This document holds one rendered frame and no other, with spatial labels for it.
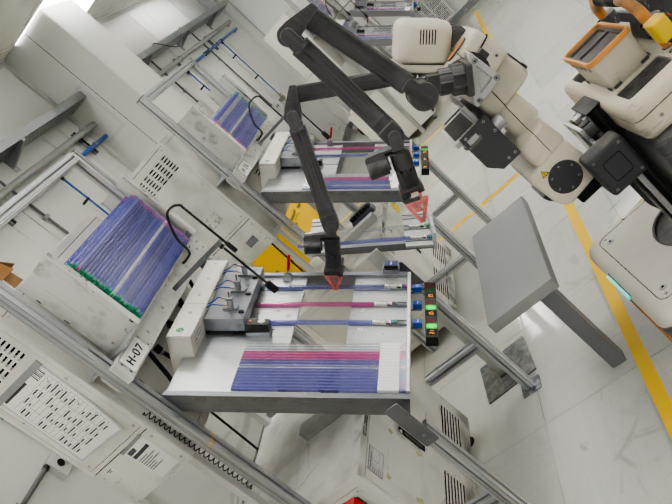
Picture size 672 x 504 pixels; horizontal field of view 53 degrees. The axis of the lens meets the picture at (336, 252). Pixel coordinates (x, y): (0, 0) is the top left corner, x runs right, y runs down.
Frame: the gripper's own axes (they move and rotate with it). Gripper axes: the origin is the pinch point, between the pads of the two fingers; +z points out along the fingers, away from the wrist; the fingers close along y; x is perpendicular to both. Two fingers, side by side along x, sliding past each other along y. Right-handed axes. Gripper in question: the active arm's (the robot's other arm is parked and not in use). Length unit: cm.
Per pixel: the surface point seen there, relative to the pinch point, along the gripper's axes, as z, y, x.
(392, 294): 0.9, 4.0, 20.3
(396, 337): 0.7, 29.6, 22.2
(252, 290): -5.3, 10.5, -27.7
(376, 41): 6, -440, -6
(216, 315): -5.4, 26.0, -36.5
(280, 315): 0.7, 17.1, -17.3
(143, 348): -11, 52, -51
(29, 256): 52, -120, -196
